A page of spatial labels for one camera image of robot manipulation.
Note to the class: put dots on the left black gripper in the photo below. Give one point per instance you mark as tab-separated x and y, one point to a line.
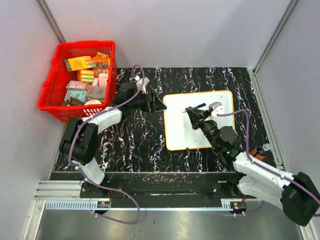
155	105

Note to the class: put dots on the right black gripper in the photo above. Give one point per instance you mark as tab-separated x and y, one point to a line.
198	116

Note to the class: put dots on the white marker pen blue cap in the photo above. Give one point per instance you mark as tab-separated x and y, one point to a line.
198	106

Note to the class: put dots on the white board with orange frame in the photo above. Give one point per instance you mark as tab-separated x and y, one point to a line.
179	134

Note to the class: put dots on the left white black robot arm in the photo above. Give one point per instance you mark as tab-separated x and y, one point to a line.
79	141

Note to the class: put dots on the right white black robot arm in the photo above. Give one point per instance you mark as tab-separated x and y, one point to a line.
295	194

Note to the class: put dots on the pink white box in basket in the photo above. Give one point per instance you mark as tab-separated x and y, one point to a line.
103	79

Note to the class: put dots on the brown pink box in basket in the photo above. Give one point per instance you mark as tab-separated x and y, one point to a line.
96	92

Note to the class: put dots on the white round lid in basket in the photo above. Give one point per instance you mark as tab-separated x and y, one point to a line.
93	102

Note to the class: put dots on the orange snack packet in basket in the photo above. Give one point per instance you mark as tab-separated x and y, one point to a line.
101	60

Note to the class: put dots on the small blue orange bottle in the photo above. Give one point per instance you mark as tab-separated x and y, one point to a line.
261	151

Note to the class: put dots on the teal box in basket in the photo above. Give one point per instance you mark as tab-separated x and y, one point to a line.
77	94

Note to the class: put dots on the striped yellow orange sponge pack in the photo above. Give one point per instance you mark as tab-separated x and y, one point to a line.
86	76

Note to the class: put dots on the red plastic shopping basket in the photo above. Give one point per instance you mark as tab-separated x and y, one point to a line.
55	87

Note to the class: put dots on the grey pink box in basket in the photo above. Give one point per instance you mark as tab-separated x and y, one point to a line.
75	85

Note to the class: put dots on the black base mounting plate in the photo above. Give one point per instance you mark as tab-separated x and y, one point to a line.
168	190

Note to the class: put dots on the yellow green box in basket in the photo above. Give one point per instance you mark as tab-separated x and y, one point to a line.
78	63

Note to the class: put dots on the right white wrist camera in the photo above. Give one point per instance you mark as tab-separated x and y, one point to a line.
216	108

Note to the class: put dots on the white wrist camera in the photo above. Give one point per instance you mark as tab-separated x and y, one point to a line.
143	82
216	108

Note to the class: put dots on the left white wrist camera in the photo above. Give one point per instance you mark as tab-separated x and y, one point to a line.
143	82

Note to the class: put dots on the grey slotted cable duct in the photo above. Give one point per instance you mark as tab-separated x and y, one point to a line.
88	205

